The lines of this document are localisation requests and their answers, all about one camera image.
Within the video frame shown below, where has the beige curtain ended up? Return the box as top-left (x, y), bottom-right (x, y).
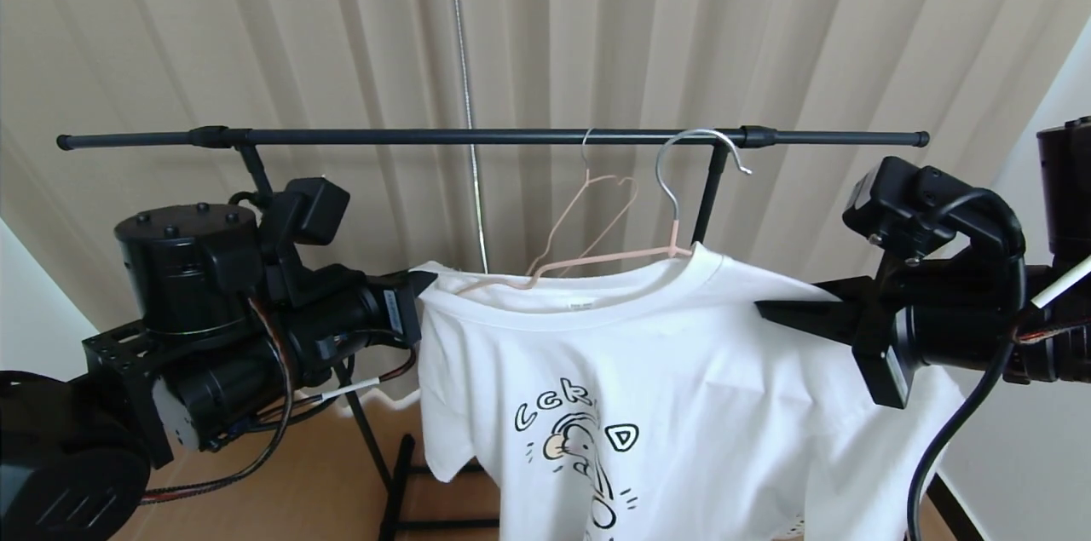
top-left (0, 0), bottom-right (1091, 406)

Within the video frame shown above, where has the pink clothes hanger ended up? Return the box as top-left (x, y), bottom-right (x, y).
top-left (527, 129), bottom-right (640, 278)
top-left (456, 129), bottom-right (753, 295)

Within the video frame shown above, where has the black clothes rack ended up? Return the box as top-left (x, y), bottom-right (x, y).
top-left (55, 125), bottom-right (930, 541)

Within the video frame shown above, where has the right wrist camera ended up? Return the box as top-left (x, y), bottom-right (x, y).
top-left (842, 156), bottom-right (1026, 286)

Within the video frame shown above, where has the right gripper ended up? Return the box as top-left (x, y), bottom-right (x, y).
top-left (852, 277), bottom-right (917, 410)

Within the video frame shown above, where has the black cable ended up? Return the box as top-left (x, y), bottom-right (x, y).
top-left (906, 187), bottom-right (1028, 541)

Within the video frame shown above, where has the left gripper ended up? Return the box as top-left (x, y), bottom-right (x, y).
top-left (367, 273), bottom-right (424, 348)

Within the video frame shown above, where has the white printed t-shirt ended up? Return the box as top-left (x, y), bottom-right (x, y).
top-left (412, 243), bottom-right (968, 541)

